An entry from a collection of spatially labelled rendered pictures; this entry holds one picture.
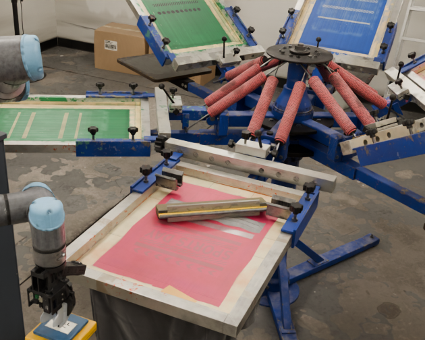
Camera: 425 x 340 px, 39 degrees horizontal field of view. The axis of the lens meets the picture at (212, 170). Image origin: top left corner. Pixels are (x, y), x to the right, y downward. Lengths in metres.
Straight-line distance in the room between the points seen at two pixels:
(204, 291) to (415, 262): 2.25
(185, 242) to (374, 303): 1.67
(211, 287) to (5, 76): 0.80
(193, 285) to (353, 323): 1.60
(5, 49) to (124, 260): 0.70
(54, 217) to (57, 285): 0.20
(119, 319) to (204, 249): 0.33
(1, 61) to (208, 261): 0.82
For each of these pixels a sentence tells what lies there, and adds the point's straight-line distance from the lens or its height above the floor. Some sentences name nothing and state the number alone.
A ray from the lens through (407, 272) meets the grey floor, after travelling 3.70.
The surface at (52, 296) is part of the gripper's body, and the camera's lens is 1.48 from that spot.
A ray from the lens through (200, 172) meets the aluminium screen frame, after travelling 2.30.
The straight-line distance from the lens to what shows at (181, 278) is 1.78.
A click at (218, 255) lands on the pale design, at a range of 1.88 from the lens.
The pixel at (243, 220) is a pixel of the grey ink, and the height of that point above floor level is 0.96.
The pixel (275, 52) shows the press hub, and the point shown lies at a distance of 2.72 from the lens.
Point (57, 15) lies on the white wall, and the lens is 7.54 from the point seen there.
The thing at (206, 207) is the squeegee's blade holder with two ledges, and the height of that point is 1.00.
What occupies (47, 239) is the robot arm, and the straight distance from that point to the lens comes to 1.41.
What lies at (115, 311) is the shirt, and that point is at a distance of 1.91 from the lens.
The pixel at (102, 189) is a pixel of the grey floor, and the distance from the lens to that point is 4.23.
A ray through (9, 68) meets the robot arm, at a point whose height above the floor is 1.55.
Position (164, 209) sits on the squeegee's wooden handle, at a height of 1.00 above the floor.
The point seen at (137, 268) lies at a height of 0.95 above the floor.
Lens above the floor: 2.03
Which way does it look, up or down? 27 degrees down
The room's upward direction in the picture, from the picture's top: 4 degrees clockwise
